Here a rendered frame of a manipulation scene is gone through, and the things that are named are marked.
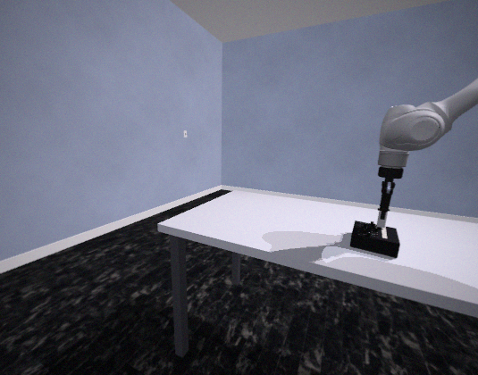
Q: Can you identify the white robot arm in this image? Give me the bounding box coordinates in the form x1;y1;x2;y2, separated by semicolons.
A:
378;78;478;169

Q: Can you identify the black lighting desk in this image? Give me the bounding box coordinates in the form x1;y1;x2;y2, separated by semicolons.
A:
350;221;400;258

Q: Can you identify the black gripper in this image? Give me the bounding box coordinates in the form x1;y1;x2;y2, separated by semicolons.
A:
376;167;403;228

